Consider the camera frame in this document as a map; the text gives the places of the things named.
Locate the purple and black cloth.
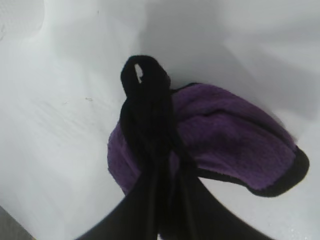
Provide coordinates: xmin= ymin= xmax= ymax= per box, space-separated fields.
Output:
xmin=106 ymin=53 xmax=311 ymax=199

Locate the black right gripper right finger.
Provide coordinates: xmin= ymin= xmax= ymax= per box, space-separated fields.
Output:
xmin=159 ymin=161 xmax=254 ymax=240

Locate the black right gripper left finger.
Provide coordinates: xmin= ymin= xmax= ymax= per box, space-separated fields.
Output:
xmin=79 ymin=159 xmax=161 ymax=240

